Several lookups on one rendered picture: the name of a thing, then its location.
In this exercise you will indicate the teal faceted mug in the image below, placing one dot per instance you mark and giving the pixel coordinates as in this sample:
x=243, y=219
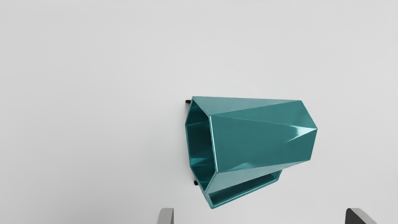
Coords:
x=255, y=140

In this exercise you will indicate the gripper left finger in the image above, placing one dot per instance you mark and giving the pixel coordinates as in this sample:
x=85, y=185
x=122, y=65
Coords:
x=165, y=216

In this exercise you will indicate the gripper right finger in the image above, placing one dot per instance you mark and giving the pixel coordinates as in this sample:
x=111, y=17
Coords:
x=357, y=217

